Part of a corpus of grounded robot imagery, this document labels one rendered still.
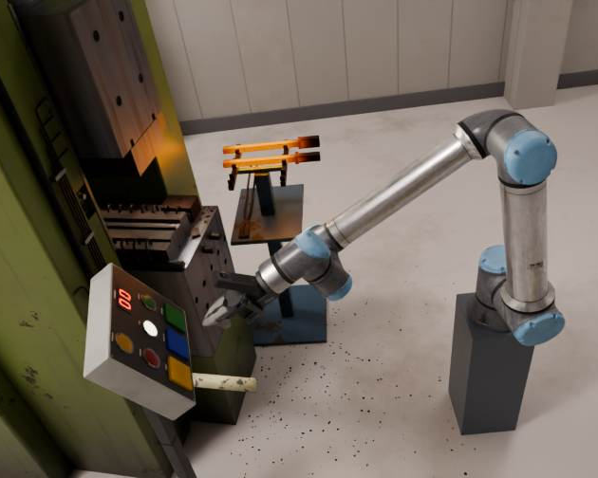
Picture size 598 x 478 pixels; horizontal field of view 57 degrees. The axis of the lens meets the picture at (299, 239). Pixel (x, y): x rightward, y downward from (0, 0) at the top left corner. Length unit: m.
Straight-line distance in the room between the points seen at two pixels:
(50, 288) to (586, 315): 2.36
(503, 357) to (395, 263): 1.20
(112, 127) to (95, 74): 0.15
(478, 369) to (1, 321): 1.61
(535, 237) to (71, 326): 1.35
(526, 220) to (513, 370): 0.82
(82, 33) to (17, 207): 0.46
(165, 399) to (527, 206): 1.00
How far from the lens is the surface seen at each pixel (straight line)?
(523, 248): 1.58
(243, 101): 4.61
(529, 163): 1.39
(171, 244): 1.92
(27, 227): 1.58
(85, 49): 1.55
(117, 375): 1.35
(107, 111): 1.60
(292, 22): 4.38
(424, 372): 2.65
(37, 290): 1.76
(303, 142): 2.41
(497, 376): 2.20
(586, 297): 3.11
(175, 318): 1.60
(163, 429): 1.78
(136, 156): 1.72
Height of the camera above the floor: 2.11
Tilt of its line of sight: 39 degrees down
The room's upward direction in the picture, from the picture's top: 9 degrees counter-clockwise
